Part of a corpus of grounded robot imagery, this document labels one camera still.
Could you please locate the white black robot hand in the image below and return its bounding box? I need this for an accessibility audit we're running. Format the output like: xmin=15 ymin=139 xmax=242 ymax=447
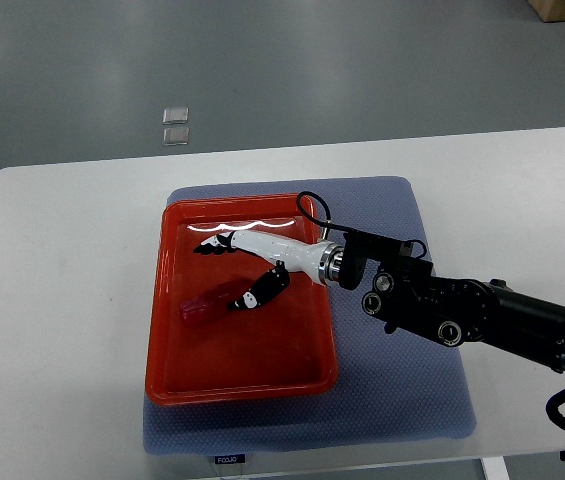
xmin=193 ymin=230 xmax=344 ymax=311

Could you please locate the red pepper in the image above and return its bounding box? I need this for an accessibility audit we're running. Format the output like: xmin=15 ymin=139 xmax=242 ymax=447
xmin=179 ymin=279 xmax=239 ymax=327

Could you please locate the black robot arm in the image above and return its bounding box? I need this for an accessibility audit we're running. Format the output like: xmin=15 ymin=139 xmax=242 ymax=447
xmin=194 ymin=229 xmax=565 ymax=374

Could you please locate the red plastic tray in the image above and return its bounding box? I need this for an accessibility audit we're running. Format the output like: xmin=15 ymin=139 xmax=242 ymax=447
xmin=145 ymin=194 xmax=338 ymax=407

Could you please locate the lower floor metal plate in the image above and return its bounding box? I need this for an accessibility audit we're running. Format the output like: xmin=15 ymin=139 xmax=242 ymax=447
xmin=163 ymin=126 xmax=190 ymax=146

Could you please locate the floor metal plate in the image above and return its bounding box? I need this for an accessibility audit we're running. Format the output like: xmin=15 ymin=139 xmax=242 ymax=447
xmin=163 ymin=126 xmax=190 ymax=146
xmin=162 ymin=106 xmax=189 ymax=125

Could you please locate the upper floor metal plate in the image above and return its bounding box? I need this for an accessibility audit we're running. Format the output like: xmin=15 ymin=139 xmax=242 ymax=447
xmin=162 ymin=106 xmax=189 ymax=125

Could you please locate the blue-grey textured mat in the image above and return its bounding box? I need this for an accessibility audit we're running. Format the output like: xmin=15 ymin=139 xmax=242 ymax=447
xmin=143 ymin=176 xmax=476 ymax=456

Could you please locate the black label on table edge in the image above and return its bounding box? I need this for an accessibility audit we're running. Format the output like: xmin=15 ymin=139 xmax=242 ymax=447
xmin=214 ymin=454 xmax=246 ymax=465

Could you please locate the white table leg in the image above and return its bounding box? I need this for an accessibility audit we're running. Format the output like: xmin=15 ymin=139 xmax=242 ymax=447
xmin=481 ymin=456 xmax=510 ymax=480

